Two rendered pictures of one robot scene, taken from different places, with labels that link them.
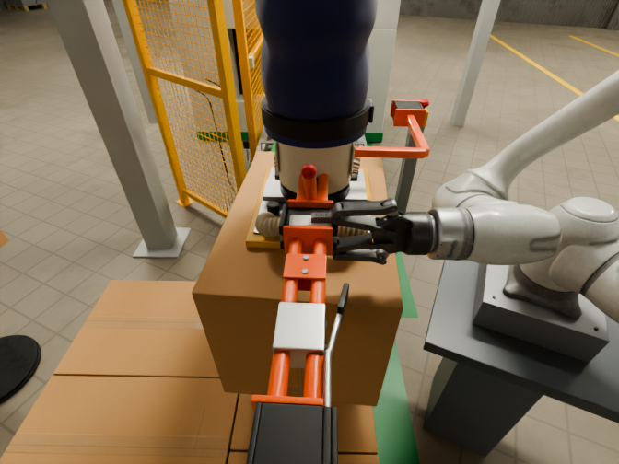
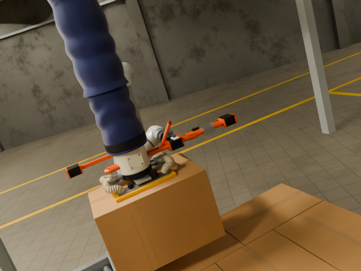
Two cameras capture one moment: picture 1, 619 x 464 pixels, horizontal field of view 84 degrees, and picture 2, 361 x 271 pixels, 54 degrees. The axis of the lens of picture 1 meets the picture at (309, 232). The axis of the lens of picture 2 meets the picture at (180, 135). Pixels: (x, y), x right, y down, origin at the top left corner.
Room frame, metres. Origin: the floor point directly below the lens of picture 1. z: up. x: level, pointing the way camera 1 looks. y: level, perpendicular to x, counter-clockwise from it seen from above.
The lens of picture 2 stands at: (1.08, 1.79, 1.76)
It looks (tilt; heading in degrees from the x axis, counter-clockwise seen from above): 16 degrees down; 250
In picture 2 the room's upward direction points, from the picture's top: 18 degrees counter-clockwise
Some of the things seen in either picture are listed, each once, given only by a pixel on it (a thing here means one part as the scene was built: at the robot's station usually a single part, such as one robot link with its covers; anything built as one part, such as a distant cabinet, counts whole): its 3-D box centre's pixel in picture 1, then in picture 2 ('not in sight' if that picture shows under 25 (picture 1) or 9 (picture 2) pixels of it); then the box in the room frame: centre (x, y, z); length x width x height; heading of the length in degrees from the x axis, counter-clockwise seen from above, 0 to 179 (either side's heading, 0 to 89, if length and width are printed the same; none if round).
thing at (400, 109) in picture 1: (407, 112); (74, 170); (1.01, -0.29, 1.20); 0.09 x 0.08 x 0.05; 87
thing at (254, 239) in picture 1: (277, 196); (143, 182); (0.73, 0.08, 1.09); 0.34 x 0.10 x 0.05; 177
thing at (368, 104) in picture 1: (317, 110); (125, 140); (0.72, -0.02, 1.31); 0.23 x 0.23 x 0.04
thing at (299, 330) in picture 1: (300, 334); (207, 129); (0.26, 0.01, 1.19); 0.07 x 0.07 x 0.04; 87
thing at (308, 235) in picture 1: (309, 226); (174, 142); (0.47, 0.00, 1.20); 0.10 x 0.08 x 0.06; 87
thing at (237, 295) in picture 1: (309, 263); (154, 212); (0.71, 0.00, 0.87); 0.60 x 0.40 x 0.40; 175
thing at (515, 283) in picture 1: (545, 272); not in sight; (0.67, -0.66, 0.88); 0.22 x 0.18 x 0.06; 152
